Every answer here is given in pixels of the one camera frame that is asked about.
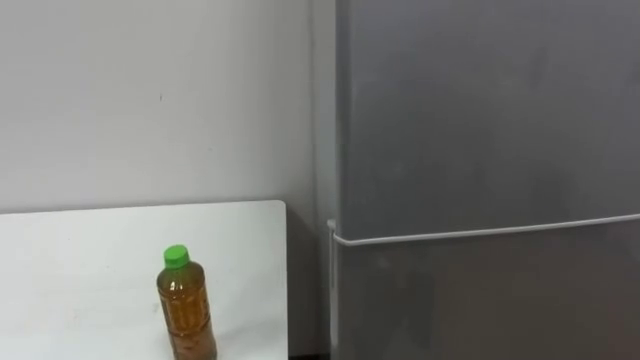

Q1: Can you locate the grey fridge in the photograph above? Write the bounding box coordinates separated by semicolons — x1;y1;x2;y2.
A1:
326;0;640;360

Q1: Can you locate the green-capped tea bottle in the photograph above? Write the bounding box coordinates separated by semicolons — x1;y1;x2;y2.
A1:
155;243;219;360

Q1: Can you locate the white table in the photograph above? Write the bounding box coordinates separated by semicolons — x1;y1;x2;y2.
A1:
0;199;290;360

